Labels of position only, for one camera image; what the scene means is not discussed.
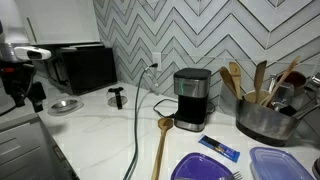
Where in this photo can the small metal bowl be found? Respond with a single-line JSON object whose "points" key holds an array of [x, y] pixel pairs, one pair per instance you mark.
{"points": [[65, 104]]}

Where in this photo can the black microwave oven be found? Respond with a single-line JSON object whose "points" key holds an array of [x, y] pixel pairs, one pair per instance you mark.
{"points": [[86, 68]]}

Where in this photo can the purple plastic lid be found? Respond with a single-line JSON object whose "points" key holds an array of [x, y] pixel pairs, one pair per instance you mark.
{"points": [[200, 168]]}

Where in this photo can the white wall outlet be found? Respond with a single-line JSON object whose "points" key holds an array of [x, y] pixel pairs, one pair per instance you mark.
{"points": [[156, 60]]}

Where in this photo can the thin angled wooden spoon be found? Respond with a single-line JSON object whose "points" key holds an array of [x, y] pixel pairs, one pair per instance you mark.
{"points": [[283, 78]]}

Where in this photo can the brown mug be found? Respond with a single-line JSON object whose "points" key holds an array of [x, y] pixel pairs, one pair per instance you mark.
{"points": [[296, 80]]}

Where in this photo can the silver utensil container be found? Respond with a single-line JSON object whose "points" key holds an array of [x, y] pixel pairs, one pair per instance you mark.
{"points": [[263, 121]]}

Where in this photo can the white upper cabinet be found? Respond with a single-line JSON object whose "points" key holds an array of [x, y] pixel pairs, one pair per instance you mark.
{"points": [[56, 20]]}

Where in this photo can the clear container blue lid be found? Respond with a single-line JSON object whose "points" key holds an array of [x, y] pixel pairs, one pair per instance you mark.
{"points": [[278, 165]]}

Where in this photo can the flat wooden spatula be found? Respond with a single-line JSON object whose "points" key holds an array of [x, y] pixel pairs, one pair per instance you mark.
{"points": [[259, 78]]}

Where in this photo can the silver fork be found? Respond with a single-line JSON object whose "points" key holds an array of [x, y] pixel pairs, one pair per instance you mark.
{"points": [[233, 176]]}

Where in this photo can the black silver coffee maker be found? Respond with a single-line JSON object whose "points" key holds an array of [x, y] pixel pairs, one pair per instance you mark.
{"points": [[191, 100]]}

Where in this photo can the clear glass dish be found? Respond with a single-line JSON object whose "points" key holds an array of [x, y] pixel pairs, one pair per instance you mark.
{"points": [[53, 108]]}

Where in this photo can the glass coffee carafe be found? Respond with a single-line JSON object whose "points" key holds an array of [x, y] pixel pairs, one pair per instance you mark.
{"points": [[117, 96]]}

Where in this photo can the blue snack packet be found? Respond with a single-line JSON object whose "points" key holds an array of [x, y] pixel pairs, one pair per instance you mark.
{"points": [[219, 148]]}

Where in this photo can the long wooden spoon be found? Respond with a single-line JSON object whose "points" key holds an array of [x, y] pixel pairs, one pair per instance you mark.
{"points": [[161, 146]]}

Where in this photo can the shiny metal measuring cup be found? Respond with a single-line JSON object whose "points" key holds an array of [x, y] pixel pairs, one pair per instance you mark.
{"points": [[283, 95]]}

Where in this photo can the round wooden spoon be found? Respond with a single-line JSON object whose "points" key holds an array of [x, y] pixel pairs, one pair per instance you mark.
{"points": [[227, 80]]}

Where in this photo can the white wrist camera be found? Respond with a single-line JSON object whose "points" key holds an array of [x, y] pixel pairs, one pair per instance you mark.
{"points": [[32, 53]]}

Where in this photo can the cream cup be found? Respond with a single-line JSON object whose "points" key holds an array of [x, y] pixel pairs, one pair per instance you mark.
{"points": [[250, 96]]}

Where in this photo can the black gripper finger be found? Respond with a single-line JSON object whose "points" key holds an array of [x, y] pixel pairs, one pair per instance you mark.
{"points": [[37, 96], [19, 99]]}

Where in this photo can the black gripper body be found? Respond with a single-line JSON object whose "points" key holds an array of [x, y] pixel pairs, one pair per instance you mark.
{"points": [[15, 78]]}

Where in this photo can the slotted wooden spatula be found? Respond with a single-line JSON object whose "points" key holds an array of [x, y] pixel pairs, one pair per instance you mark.
{"points": [[236, 78]]}

